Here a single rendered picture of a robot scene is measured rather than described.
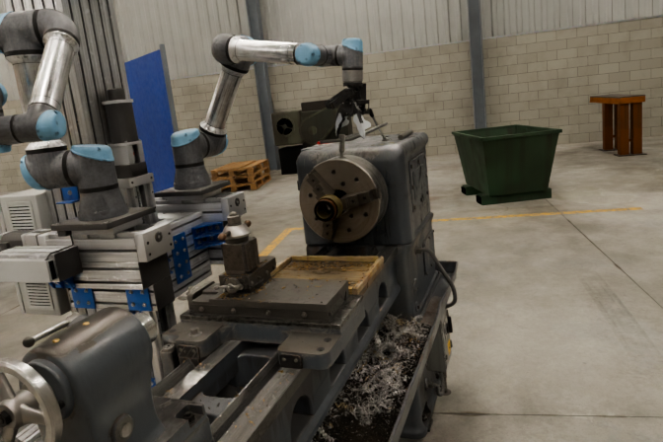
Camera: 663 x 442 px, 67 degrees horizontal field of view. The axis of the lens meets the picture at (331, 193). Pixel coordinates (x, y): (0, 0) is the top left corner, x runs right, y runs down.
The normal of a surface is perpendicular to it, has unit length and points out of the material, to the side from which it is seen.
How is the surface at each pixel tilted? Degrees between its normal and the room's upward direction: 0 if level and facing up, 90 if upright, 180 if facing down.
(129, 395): 99
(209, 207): 90
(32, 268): 90
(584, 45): 90
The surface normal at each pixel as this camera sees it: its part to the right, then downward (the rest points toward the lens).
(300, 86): -0.18, 0.19
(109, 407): 0.93, 0.11
